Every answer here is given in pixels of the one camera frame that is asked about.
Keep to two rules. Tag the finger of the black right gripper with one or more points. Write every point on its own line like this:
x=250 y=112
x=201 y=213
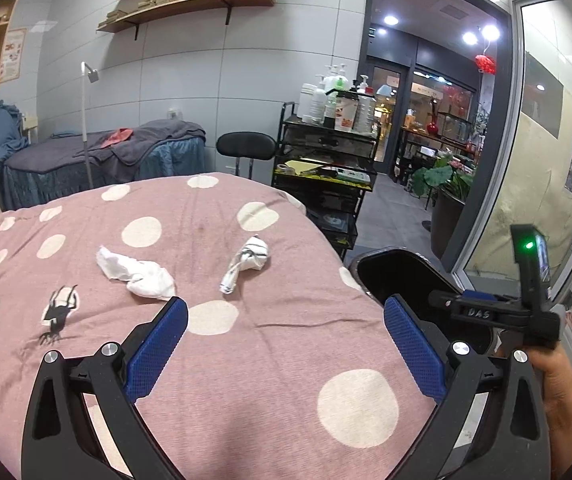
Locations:
x=446 y=301

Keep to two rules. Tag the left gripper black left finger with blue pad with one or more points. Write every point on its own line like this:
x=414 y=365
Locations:
x=59 y=440

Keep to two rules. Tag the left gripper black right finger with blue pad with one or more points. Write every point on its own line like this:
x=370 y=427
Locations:
x=488 y=421

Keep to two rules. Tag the white tissue with black stripes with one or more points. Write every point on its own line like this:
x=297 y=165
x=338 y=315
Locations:
x=252 y=256

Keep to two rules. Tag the person's right forearm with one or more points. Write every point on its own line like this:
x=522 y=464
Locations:
x=560 y=430

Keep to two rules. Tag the black trash bin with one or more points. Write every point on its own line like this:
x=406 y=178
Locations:
x=388 y=271

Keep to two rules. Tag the person's right hand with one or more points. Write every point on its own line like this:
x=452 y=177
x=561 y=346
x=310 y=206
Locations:
x=557 y=371

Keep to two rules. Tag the green potted plant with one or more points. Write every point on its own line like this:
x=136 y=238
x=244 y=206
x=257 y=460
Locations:
x=448 y=174

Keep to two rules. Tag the pink polka dot bedspread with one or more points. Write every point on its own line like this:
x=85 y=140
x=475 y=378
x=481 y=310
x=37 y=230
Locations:
x=292 y=376

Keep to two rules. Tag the black metal trolley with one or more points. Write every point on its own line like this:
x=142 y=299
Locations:
x=328 y=170

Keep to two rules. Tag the red hanging ornament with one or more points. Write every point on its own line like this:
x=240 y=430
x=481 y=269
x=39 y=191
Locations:
x=485 y=63

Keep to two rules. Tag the black round stool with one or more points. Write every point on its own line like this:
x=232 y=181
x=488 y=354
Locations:
x=251 y=145

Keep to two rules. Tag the blue massage bed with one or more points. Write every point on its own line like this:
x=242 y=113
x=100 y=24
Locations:
x=35 y=174

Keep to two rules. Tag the red cloth on bed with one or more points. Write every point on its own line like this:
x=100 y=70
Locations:
x=116 y=137

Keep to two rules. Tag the white floor lamp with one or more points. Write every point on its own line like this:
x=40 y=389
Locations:
x=88 y=76

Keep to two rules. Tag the lower wooden wall shelf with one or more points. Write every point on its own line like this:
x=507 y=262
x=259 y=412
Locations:
x=168 y=9

